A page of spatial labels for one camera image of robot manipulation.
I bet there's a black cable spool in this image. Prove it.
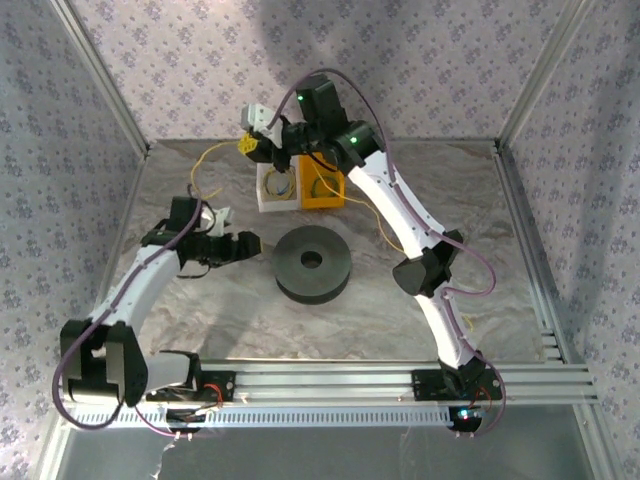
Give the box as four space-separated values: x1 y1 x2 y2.
273 225 353 305

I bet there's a white plastic bin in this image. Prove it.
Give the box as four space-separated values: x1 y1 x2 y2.
255 160 303 214

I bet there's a yellow plastic bin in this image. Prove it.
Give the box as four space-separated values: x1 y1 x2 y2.
298 153 346 211

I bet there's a floral patterned cloth panel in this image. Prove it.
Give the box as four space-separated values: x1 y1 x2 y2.
64 0 586 144
0 0 146 480
499 0 640 480

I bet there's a black controller board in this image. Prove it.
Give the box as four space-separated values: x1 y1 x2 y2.
448 405 485 435
164 407 207 435

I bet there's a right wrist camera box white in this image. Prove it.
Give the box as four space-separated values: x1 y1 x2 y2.
240 103 281 142

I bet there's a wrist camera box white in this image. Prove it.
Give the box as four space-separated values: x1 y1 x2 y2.
201 206 236 237
240 103 281 142

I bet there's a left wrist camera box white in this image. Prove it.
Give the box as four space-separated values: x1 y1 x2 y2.
201 206 236 237

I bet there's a yellow and blue cable coil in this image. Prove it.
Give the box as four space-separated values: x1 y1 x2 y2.
263 168 296 199

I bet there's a dark green cable coil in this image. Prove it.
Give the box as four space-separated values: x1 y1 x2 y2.
310 175 342 200

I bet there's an aluminium side rail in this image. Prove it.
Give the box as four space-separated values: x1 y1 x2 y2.
74 142 154 366
492 139 574 366

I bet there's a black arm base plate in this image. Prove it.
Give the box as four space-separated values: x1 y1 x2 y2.
145 370 237 404
412 368 503 401

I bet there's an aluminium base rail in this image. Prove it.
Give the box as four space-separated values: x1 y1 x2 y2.
53 360 600 407

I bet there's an aluminium frame post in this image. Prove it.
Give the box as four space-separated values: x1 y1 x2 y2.
497 0 594 146
49 0 152 154

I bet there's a white slotted cable duct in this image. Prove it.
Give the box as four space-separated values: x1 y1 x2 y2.
71 404 454 430

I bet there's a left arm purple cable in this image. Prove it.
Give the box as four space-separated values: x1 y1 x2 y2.
52 184 204 437

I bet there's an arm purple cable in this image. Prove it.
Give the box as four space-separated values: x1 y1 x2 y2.
52 184 204 437
269 68 507 439

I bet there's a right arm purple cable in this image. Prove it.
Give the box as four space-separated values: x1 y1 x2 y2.
269 68 507 439

